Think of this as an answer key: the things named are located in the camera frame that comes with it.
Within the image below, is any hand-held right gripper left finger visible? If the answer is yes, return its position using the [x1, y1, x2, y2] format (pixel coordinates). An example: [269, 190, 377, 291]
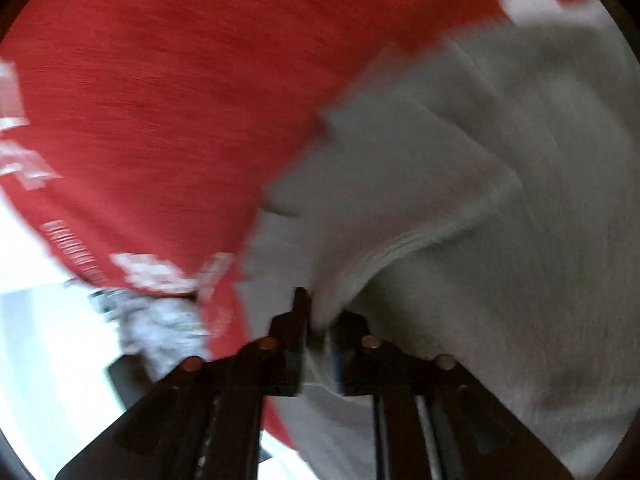
[54, 287, 313, 480]

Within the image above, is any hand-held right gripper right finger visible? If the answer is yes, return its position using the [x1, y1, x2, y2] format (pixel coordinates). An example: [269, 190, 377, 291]
[330, 311, 577, 480]

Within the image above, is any grey small cloth garment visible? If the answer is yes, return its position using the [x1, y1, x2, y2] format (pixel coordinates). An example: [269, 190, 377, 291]
[235, 24, 637, 480]

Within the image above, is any pale crumpled cloth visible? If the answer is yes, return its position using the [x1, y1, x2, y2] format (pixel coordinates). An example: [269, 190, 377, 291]
[89, 287, 212, 382]

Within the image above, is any red printed sofa cover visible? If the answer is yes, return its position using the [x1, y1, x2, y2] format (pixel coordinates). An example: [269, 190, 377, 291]
[0, 0, 617, 461]

